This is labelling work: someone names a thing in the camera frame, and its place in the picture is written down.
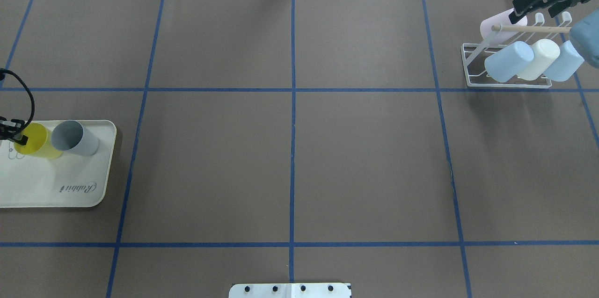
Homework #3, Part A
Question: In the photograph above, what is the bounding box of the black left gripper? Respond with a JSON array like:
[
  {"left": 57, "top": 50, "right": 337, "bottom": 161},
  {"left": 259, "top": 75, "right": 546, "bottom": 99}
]
[{"left": 0, "top": 117, "right": 29, "bottom": 146}]

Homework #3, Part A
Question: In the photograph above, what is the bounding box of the yellow plastic cup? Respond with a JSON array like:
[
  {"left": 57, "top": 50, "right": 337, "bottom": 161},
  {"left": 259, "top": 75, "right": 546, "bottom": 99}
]
[{"left": 14, "top": 123, "right": 62, "bottom": 160}]

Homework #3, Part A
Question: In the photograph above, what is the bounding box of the pink plastic cup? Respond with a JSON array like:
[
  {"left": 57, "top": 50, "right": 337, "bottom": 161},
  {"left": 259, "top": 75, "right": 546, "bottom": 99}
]
[{"left": 480, "top": 8, "right": 528, "bottom": 46}]

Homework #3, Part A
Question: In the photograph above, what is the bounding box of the pale cream plastic cup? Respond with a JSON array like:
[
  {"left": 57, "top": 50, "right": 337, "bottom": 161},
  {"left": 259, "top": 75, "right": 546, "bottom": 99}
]
[{"left": 516, "top": 39, "right": 561, "bottom": 81}]

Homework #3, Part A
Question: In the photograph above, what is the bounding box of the grey plastic cup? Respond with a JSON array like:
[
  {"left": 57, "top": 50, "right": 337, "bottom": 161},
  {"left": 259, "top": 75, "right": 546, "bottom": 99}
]
[{"left": 51, "top": 120, "right": 99, "bottom": 156}]

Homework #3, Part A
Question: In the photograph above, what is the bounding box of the light blue plastic cup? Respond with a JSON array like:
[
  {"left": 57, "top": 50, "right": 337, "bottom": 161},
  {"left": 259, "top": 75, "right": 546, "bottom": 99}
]
[{"left": 543, "top": 40, "right": 584, "bottom": 82}]

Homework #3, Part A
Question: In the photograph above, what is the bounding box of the wooden rack dowel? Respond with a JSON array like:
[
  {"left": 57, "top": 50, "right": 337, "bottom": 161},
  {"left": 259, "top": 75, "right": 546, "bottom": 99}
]
[{"left": 491, "top": 25, "right": 572, "bottom": 34}]

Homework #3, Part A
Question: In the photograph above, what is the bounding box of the cream plastic tray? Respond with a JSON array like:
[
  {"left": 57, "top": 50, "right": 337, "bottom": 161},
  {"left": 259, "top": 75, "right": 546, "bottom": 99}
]
[{"left": 0, "top": 120, "right": 117, "bottom": 208}]

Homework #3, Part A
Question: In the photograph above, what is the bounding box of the white wire cup rack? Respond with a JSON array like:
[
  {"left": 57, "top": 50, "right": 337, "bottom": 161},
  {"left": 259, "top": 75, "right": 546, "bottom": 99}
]
[{"left": 461, "top": 9, "right": 566, "bottom": 89}]

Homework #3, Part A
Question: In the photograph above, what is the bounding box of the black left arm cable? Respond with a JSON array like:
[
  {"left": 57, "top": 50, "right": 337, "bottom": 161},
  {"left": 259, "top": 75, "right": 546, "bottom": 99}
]
[{"left": 0, "top": 68, "right": 36, "bottom": 125}]

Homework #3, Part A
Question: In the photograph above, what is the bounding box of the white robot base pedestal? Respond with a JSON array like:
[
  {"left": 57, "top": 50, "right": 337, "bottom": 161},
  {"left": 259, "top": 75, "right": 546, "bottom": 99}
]
[{"left": 228, "top": 283, "right": 352, "bottom": 298}]

